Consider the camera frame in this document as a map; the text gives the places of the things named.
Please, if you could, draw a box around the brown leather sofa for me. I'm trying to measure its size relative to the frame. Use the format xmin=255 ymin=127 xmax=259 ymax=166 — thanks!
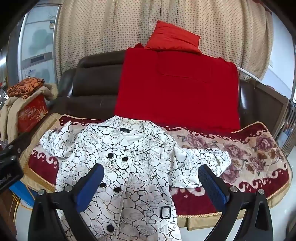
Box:
xmin=14 ymin=50 xmax=289 ymax=163

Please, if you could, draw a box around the red pillow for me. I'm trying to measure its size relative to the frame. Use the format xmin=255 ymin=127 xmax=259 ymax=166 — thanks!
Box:
xmin=145 ymin=20 xmax=202 ymax=54

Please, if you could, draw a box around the white pipe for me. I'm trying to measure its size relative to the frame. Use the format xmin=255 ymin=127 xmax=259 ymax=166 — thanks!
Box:
xmin=236 ymin=66 xmax=262 ymax=81

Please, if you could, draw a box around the beige quilted jacket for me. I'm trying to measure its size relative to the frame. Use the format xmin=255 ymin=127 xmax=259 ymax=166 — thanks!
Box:
xmin=0 ymin=83 xmax=58 ymax=143

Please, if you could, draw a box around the white crackle-patterned coat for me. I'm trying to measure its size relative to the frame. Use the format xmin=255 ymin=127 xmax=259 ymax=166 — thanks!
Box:
xmin=39 ymin=116 xmax=232 ymax=241

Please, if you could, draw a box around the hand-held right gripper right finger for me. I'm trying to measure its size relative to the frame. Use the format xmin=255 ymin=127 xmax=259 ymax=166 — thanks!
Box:
xmin=198 ymin=164 xmax=273 ymax=241

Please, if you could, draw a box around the floral red beige blanket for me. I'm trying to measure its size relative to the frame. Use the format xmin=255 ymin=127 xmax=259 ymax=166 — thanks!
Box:
xmin=18 ymin=113 xmax=290 ymax=232

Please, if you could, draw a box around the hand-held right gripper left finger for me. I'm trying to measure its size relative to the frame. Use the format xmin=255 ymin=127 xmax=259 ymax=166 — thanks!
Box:
xmin=28 ymin=163 xmax=104 ymax=241

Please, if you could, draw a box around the orange black patterned cloth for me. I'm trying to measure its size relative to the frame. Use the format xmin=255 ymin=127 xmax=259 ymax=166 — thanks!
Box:
xmin=7 ymin=77 xmax=45 ymax=100

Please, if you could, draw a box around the red cardboard box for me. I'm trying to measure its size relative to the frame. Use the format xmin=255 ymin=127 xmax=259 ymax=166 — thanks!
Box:
xmin=17 ymin=94 xmax=49 ymax=133

